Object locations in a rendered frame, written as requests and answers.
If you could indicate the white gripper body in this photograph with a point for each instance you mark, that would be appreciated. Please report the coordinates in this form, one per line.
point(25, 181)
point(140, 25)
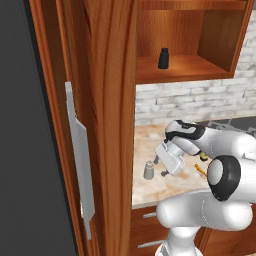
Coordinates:
point(170, 159)

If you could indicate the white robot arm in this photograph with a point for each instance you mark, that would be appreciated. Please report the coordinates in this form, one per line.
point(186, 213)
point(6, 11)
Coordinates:
point(203, 213)

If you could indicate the wooden cabinet door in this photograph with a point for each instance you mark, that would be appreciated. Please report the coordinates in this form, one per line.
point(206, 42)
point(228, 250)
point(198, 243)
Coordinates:
point(106, 133)

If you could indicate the grey shaker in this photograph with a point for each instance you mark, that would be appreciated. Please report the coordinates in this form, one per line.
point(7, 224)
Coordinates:
point(148, 170)

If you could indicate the orange stick-shaped item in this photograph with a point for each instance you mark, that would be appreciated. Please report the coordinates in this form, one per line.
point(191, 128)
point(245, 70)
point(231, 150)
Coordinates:
point(200, 169)

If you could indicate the yellow and dark small item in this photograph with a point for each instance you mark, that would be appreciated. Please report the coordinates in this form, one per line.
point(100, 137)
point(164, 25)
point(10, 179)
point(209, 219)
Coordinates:
point(204, 156)

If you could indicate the wooden drawer front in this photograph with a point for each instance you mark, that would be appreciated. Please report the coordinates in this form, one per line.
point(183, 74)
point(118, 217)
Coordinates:
point(146, 241)
point(146, 220)

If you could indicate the black hob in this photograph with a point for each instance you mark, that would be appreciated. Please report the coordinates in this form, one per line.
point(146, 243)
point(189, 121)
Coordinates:
point(233, 122)

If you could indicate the black shaker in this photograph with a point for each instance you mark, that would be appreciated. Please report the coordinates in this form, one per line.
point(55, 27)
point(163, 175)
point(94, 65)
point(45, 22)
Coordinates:
point(163, 59)

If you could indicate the dark grey fridge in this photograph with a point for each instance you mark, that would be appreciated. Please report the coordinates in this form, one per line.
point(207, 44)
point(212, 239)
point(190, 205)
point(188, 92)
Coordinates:
point(30, 133)

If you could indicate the open wooden wall cabinet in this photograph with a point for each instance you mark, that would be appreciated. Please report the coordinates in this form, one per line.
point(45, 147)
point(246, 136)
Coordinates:
point(186, 36)

